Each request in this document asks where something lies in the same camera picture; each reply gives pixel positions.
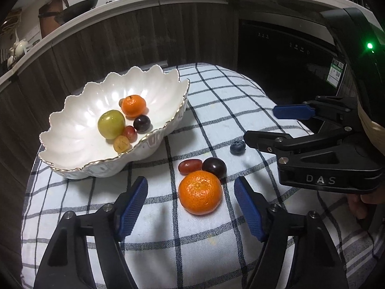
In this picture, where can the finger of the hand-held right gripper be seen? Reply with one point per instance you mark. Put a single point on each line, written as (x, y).
(264, 141)
(291, 111)

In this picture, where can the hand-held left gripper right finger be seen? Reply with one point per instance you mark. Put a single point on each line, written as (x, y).
(249, 207)

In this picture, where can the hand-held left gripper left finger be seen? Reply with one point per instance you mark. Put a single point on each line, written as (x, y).
(132, 207)

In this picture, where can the mandarin orange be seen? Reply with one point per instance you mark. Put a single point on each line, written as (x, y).
(200, 192)
(134, 106)

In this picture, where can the yellow brown longan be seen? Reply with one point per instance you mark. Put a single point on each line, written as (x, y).
(121, 144)

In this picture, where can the small red grape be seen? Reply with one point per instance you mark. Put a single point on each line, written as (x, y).
(130, 132)

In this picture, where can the white scalloped bowl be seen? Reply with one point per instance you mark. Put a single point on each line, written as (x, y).
(81, 144)

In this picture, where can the green apple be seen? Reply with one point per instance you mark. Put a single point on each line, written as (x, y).
(111, 125)

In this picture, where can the dark purple plum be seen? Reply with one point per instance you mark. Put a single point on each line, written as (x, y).
(214, 166)
(142, 122)

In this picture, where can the person's right hand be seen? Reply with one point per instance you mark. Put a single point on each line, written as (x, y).
(359, 204)

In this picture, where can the blueberry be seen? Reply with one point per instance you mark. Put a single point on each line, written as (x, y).
(237, 147)

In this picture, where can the black dishwasher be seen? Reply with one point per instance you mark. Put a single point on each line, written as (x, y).
(279, 66)

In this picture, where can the checkered white cloth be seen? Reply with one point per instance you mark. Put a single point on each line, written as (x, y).
(195, 246)

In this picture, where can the red grape tomato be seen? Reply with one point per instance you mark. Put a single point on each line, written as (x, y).
(189, 166)

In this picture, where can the small brown fruit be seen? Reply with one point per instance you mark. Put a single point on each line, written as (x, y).
(121, 102)

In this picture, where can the dark wood kitchen cabinet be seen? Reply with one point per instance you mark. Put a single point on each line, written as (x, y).
(120, 36)

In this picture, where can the white teapot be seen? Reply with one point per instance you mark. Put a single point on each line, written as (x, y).
(19, 48)

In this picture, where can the wooden cutting board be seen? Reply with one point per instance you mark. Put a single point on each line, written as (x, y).
(48, 21)

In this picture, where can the black wok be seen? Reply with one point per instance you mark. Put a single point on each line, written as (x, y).
(76, 9)

